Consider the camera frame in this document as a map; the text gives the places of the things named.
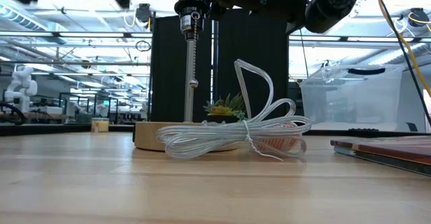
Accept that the yellow hanging cable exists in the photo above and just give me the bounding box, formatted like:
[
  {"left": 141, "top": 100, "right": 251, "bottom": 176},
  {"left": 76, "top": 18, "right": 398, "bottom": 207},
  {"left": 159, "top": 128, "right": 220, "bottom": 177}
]
[{"left": 373, "top": 0, "right": 431, "bottom": 97}]

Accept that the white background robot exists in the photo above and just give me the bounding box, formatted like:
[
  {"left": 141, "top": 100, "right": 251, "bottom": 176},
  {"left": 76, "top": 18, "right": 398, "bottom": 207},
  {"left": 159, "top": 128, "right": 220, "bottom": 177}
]
[{"left": 4, "top": 65, "right": 38, "bottom": 113}]

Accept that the wooden base table lamp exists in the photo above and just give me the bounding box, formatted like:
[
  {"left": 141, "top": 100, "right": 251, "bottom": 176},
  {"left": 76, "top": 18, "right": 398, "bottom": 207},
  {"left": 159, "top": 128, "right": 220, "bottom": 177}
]
[{"left": 133, "top": 0, "right": 240, "bottom": 153}]

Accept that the black partition panel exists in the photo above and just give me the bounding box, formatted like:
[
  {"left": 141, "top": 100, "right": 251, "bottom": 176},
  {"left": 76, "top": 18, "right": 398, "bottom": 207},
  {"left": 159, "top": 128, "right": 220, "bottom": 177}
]
[{"left": 150, "top": 10, "right": 290, "bottom": 122}]

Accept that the black hanging cable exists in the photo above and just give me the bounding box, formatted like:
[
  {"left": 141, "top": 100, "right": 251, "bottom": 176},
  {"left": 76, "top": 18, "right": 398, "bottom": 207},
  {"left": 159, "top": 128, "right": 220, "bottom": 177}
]
[{"left": 370, "top": 0, "right": 431, "bottom": 127}]

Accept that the black aluminium table frame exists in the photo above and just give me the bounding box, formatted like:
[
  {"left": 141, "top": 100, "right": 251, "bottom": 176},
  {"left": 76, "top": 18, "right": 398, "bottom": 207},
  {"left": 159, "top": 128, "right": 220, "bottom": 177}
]
[{"left": 0, "top": 122, "right": 431, "bottom": 138}]

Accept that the succulent in black pot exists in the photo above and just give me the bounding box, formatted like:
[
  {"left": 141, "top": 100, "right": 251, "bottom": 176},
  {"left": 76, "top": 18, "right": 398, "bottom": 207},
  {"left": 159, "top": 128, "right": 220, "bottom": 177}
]
[{"left": 203, "top": 92, "right": 248, "bottom": 124}]

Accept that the clear plastic storage bin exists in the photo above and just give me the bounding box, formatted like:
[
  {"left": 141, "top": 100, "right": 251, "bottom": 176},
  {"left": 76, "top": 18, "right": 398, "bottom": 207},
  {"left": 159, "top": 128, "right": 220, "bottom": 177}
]
[{"left": 299, "top": 64, "right": 404, "bottom": 133}]

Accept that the Yosemite print notebook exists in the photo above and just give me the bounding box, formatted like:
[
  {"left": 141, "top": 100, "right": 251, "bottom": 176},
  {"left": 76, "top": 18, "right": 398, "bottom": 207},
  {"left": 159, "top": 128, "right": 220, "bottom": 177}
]
[{"left": 330, "top": 135, "right": 431, "bottom": 177}]

